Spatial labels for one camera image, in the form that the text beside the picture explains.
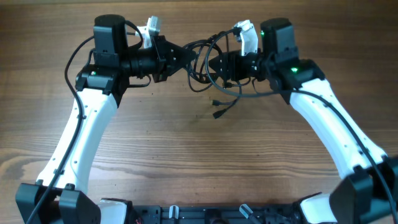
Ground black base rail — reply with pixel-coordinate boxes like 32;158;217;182
127;204;303;224

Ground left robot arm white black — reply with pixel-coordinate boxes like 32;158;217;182
16;14;195;223

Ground black USB cables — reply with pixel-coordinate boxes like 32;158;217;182
182;30;252;119

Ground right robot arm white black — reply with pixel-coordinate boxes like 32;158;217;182
205;17;397;223

